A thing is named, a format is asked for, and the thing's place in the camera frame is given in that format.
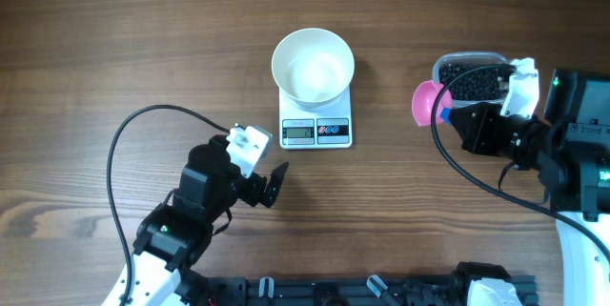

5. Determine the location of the pink scoop blue handle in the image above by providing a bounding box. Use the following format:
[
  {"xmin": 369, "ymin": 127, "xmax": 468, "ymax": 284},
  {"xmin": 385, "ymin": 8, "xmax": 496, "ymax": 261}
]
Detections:
[{"xmin": 412, "ymin": 80, "xmax": 453, "ymax": 127}]

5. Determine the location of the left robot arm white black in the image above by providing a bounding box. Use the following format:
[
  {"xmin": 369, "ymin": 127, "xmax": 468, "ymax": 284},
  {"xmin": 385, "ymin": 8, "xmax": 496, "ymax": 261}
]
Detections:
[{"xmin": 104, "ymin": 134, "xmax": 289, "ymax": 305}]

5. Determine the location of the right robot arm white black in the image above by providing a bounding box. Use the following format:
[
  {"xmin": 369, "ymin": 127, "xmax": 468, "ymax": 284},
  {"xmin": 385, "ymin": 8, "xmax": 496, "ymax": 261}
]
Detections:
[{"xmin": 442, "ymin": 69, "xmax": 609, "ymax": 305}]

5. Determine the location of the white digital kitchen scale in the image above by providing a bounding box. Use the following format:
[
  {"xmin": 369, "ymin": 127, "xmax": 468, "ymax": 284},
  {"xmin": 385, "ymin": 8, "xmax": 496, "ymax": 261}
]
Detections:
[{"xmin": 279, "ymin": 88, "xmax": 353, "ymax": 150}]

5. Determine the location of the white bowl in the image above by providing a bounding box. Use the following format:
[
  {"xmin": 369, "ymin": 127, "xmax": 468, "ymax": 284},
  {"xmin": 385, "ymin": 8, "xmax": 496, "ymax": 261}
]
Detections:
[{"xmin": 271, "ymin": 28, "xmax": 356, "ymax": 108}]

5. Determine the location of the clear plastic container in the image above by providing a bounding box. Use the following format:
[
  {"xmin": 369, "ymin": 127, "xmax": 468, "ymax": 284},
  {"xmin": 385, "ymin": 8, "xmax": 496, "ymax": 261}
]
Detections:
[{"xmin": 432, "ymin": 51, "xmax": 510, "ymax": 108}]

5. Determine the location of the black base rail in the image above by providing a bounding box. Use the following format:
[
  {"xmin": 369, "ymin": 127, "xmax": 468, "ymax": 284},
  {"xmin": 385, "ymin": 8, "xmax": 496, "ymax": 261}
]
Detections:
[{"xmin": 202, "ymin": 275, "xmax": 539, "ymax": 306}]

